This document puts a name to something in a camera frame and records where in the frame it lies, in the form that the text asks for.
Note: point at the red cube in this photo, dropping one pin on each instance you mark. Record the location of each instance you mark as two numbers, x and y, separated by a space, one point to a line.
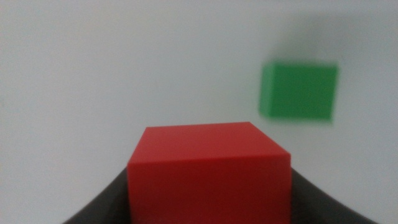
208 180

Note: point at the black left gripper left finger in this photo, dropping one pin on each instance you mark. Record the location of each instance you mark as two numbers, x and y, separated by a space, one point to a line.
105 210

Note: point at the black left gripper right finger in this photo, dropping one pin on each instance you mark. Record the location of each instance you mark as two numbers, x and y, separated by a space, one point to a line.
314 208

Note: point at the green cube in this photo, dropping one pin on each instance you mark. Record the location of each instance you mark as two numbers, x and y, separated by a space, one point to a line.
300 91

